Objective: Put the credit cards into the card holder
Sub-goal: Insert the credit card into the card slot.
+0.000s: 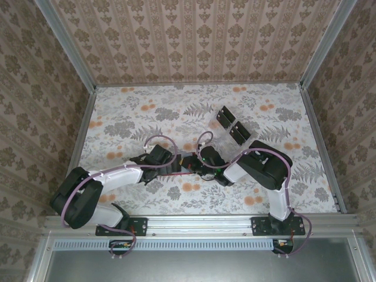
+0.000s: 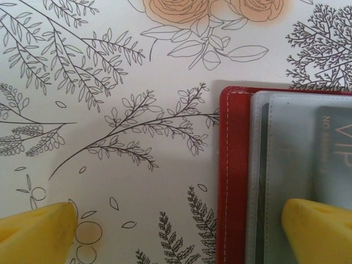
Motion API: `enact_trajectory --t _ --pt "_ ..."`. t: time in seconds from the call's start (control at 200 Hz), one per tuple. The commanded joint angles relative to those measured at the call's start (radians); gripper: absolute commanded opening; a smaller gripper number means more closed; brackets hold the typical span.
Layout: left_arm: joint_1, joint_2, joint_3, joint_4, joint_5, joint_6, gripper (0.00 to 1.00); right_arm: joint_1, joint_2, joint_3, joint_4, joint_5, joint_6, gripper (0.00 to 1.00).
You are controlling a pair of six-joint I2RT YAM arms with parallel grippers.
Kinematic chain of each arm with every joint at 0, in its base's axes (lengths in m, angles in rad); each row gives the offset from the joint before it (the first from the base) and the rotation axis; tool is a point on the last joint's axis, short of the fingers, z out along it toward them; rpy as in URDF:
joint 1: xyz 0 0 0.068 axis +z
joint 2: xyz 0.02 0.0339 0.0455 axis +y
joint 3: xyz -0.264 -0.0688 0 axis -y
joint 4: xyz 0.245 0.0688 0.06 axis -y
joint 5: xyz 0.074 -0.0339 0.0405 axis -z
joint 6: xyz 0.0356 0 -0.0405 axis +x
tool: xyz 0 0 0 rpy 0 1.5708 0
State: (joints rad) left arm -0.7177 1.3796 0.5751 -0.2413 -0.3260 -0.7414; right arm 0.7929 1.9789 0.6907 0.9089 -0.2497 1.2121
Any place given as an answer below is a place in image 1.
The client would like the red leather card holder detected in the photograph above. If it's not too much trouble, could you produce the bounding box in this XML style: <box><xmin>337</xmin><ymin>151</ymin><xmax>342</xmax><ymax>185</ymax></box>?
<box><xmin>160</xmin><ymin>151</ymin><xmax>203</xmax><ymax>177</ymax></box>

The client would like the clear acrylic card stand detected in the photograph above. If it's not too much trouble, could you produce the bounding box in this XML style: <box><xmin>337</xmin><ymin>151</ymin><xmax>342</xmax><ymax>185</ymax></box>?
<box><xmin>207</xmin><ymin>104</ymin><xmax>254</xmax><ymax>150</ymax></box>

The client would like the wide aluminium extrusion beam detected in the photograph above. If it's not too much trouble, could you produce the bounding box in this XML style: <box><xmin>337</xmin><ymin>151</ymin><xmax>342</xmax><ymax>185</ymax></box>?
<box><xmin>42</xmin><ymin>213</ymin><xmax>365</xmax><ymax>237</ymax></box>

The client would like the floral printed tablecloth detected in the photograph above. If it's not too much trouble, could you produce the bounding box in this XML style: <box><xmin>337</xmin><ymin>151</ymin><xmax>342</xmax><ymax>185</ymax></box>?
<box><xmin>78</xmin><ymin>83</ymin><xmax>338</xmax><ymax>217</ymax></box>

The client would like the small wiring connector board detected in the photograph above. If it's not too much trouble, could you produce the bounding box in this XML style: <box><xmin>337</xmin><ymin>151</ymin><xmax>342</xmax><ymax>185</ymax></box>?
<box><xmin>272</xmin><ymin>238</ymin><xmax>296</xmax><ymax>255</ymax></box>
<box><xmin>109</xmin><ymin>239</ymin><xmax>135</xmax><ymax>256</ymax></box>

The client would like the grey metal panel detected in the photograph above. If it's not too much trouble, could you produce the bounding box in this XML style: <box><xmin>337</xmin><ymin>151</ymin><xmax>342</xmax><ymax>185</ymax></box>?
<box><xmin>43</xmin><ymin>238</ymin><xmax>362</xmax><ymax>282</ymax></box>

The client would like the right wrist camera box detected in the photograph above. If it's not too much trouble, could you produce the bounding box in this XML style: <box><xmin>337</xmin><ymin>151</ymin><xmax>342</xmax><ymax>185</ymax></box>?
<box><xmin>201</xmin><ymin>146</ymin><xmax>224</xmax><ymax>167</ymax></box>

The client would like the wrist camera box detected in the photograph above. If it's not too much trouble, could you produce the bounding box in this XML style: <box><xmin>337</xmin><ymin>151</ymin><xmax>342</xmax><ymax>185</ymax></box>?
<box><xmin>149</xmin><ymin>145</ymin><xmax>174</xmax><ymax>167</ymax></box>
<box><xmin>201</xmin><ymin>146</ymin><xmax>224</xmax><ymax>167</ymax></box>

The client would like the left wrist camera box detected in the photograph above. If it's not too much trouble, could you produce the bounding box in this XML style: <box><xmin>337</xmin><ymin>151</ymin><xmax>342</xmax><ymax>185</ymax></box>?
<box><xmin>149</xmin><ymin>145</ymin><xmax>174</xmax><ymax>167</ymax></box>

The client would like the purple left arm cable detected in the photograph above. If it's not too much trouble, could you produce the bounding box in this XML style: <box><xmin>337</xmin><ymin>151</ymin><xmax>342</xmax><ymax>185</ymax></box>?
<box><xmin>59</xmin><ymin>134</ymin><xmax>179</xmax><ymax>260</ymax></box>

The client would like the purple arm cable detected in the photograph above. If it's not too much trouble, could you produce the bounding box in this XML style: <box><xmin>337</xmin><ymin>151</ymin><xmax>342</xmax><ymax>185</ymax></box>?
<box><xmin>196</xmin><ymin>130</ymin><xmax>313</xmax><ymax>260</ymax></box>
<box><xmin>59</xmin><ymin>134</ymin><xmax>179</xmax><ymax>260</ymax></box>

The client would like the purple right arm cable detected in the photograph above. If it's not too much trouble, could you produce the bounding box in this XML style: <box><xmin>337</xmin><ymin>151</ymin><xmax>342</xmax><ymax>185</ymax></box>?
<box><xmin>196</xmin><ymin>130</ymin><xmax>313</xmax><ymax>260</ymax></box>

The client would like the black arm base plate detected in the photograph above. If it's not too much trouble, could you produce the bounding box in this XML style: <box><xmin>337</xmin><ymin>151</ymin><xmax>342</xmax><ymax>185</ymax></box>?
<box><xmin>95</xmin><ymin>216</ymin><xmax>148</xmax><ymax>237</ymax></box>
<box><xmin>251</xmin><ymin>216</ymin><xmax>306</xmax><ymax>237</ymax></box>

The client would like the white slotted cable duct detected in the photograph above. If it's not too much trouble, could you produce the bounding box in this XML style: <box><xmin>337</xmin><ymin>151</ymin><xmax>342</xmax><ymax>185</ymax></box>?
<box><xmin>53</xmin><ymin>237</ymin><xmax>277</xmax><ymax>251</ymax></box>

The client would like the aluminium table edge rail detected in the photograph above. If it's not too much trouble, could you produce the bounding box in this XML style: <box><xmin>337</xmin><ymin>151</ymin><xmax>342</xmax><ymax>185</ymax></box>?
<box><xmin>54</xmin><ymin>86</ymin><xmax>98</xmax><ymax>218</ymax></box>
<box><xmin>298</xmin><ymin>85</ymin><xmax>348</xmax><ymax>214</ymax></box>
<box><xmin>95</xmin><ymin>82</ymin><xmax>303</xmax><ymax>88</ymax></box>

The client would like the aluminium lower frame bar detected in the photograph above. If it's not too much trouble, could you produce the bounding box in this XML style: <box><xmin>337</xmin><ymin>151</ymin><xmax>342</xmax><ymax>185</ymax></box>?
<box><xmin>25</xmin><ymin>231</ymin><xmax>55</xmax><ymax>282</ymax></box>
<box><xmin>346</xmin><ymin>234</ymin><xmax>372</xmax><ymax>282</ymax></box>

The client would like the aluminium frame post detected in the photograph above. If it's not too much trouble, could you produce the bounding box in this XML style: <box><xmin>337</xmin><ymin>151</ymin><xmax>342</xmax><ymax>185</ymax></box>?
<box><xmin>36</xmin><ymin>0</ymin><xmax>98</xmax><ymax>92</ymax></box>
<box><xmin>300</xmin><ymin>0</ymin><xmax>358</xmax><ymax>89</ymax></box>

